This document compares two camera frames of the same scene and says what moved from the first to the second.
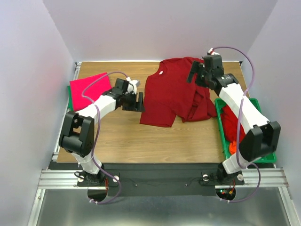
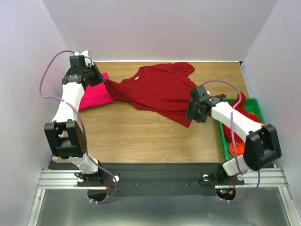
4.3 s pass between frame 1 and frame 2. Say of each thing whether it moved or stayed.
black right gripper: moved
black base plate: stayed
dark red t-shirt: moved
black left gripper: moved
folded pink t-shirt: stayed
